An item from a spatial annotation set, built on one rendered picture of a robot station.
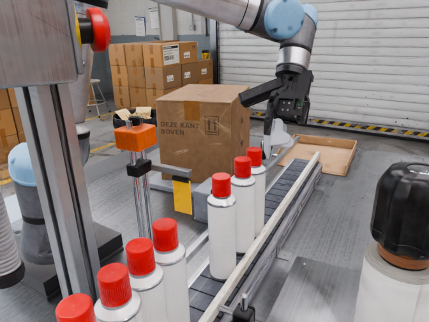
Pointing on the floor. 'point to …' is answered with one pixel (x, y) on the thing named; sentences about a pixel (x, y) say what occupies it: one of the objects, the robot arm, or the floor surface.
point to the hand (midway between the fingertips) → (266, 153)
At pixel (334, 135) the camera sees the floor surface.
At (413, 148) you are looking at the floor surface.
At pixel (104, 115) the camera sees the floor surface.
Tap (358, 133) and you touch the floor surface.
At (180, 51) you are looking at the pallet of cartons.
